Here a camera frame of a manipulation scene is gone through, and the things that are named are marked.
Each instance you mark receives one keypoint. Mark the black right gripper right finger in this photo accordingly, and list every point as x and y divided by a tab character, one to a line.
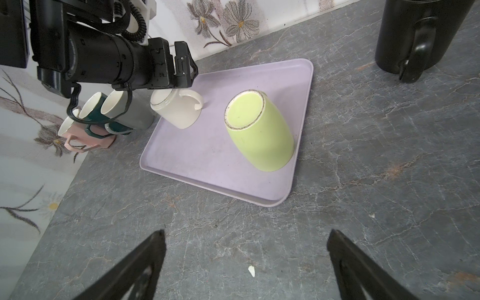
357	274

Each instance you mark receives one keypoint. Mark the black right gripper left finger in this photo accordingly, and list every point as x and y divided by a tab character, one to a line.
135	277

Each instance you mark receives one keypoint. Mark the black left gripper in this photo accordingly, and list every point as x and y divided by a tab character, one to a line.
171	72

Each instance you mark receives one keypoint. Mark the white ceramic mug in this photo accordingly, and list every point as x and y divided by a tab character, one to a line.
180	107

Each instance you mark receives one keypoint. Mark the grey ceramic mug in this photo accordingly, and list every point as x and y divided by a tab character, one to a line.
138	116

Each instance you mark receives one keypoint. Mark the dark green ceramic mug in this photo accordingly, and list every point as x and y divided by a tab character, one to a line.
91	111

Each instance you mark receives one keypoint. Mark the pink ceramic mug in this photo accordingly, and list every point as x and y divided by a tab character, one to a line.
74	131

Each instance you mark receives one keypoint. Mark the black ceramic mug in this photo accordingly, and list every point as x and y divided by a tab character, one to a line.
415	35

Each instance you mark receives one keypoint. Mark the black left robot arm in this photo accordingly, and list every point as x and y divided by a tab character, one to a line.
102	42

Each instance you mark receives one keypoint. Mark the light green ceramic mug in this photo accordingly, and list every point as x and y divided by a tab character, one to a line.
259	130

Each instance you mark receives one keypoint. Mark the lavender plastic tray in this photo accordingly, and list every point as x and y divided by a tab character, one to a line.
204	155

